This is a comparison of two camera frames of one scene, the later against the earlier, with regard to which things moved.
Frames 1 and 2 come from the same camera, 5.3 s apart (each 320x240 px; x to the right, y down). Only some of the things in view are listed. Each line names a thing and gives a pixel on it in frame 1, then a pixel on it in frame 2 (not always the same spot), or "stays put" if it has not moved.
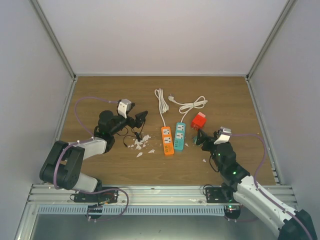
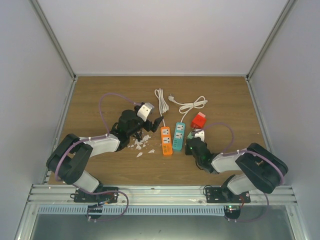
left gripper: x=138 y=123 → x=149 y=127
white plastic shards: x=139 y=143 stays put
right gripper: x=200 y=141 → x=188 y=151
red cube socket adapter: x=199 y=121 stays put
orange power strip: x=167 y=141 stays put
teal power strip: x=179 y=139 stays put
